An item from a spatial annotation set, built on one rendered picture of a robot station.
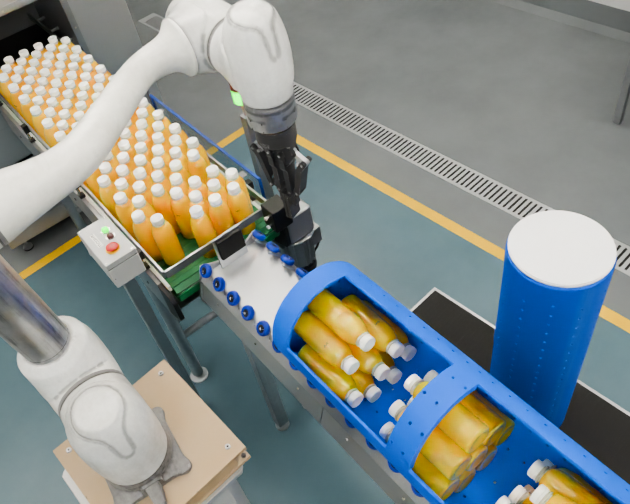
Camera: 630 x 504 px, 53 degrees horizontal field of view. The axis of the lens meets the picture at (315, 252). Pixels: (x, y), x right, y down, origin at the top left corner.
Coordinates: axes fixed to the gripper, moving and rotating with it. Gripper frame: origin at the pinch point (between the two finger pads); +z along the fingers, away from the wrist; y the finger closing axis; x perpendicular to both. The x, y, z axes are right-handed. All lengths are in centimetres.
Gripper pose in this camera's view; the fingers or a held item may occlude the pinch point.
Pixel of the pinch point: (290, 201)
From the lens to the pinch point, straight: 126.6
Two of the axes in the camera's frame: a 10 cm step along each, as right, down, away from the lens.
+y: 8.2, 3.6, -4.4
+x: 5.6, -6.8, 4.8
